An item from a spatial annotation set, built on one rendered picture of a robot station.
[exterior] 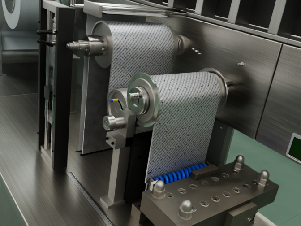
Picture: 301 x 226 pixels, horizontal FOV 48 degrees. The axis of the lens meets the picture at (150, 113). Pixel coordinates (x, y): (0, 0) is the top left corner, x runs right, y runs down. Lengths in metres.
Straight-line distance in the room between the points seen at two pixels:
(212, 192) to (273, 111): 0.29
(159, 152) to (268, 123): 0.33
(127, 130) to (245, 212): 0.39
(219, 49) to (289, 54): 0.25
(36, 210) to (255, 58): 0.77
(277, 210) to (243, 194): 1.90
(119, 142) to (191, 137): 0.22
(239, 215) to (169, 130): 0.29
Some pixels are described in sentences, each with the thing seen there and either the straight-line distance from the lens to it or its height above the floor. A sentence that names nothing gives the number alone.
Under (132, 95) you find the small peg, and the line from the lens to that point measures 0.85.
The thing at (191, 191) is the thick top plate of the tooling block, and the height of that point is 1.03.
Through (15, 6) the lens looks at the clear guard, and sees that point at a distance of 1.72.
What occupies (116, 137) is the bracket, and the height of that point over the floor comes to 1.14.
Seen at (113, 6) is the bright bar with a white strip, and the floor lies 1.45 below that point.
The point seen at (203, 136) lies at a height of 1.13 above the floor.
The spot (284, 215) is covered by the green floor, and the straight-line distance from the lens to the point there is 2.88.
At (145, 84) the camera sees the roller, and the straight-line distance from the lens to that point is 0.87.
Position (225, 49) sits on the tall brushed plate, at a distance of 1.11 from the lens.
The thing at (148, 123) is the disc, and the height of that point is 1.20.
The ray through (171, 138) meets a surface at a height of 1.15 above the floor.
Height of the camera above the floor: 1.57
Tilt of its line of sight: 23 degrees down
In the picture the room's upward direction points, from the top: 9 degrees clockwise
